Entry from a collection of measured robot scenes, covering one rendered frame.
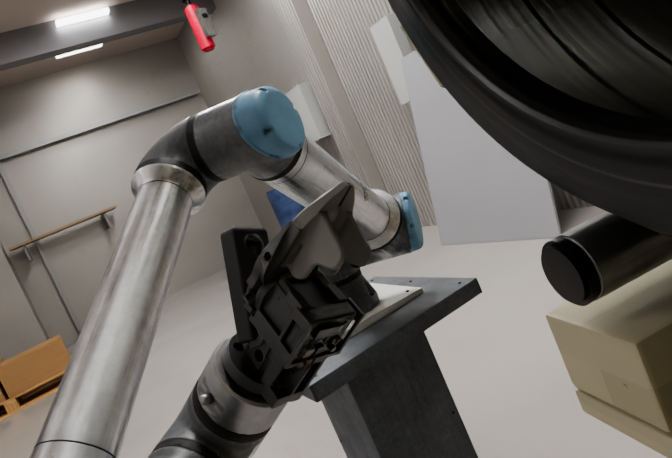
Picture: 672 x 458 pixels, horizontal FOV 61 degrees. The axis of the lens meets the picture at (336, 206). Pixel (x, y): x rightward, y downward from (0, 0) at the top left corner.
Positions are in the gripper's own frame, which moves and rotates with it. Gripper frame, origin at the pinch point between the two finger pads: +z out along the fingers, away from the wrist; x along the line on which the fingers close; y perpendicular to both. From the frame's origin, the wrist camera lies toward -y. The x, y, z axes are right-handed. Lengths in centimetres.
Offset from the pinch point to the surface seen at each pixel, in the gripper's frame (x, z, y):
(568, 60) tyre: -7.4, 18.3, 7.6
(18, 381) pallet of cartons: -157, -445, -320
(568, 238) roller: 1.5, 9.7, 18.2
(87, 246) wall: -336, -517, -581
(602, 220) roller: -0.2, 11.5, 18.6
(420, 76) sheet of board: -326, -46, -223
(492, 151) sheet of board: -315, -56, -134
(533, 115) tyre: 7.4, 15.2, 14.2
